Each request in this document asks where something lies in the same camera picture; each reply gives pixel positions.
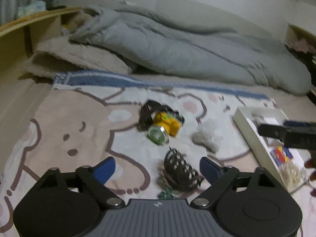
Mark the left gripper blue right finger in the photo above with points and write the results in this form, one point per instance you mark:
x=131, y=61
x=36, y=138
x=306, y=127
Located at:
x=210, y=170

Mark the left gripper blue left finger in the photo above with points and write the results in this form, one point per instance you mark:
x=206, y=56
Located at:
x=104, y=170

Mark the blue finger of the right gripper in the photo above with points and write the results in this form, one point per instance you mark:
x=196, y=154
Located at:
x=292, y=123
x=272, y=131

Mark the playing card box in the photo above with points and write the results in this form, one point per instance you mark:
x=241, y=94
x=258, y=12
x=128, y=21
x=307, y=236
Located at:
x=280, y=155

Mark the brown hair claw clip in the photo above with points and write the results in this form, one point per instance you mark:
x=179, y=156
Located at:
x=179, y=174

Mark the white tissue wad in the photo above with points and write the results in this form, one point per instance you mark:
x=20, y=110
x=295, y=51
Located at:
x=207, y=136

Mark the bag of beige hair ties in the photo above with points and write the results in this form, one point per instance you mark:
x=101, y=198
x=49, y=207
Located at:
x=292, y=176

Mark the yellow headlamp with black strap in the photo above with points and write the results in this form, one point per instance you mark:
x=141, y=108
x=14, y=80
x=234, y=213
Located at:
x=160, y=121

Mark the grey foil wipes packet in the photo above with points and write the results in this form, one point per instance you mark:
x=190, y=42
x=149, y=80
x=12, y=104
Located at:
x=258, y=120

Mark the white cardboard box tray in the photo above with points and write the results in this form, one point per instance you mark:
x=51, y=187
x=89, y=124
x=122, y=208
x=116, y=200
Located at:
x=243, y=120

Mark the pink clothes on shelf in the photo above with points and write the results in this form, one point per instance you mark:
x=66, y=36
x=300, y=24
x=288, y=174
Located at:
x=302, y=46

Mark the beige fleece blanket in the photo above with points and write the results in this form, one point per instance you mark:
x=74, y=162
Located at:
x=59, y=55

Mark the grey duvet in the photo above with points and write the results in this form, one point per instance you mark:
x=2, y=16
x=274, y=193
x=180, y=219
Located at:
x=171, y=47

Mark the wooden bedside shelf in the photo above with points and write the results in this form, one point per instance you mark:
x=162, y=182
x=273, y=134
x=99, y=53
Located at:
x=20, y=38

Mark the tissue pack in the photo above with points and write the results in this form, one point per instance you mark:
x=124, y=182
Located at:
x=38, y=6

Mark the cream wall shelf unit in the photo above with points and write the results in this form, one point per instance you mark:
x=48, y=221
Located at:
x=296, y=33

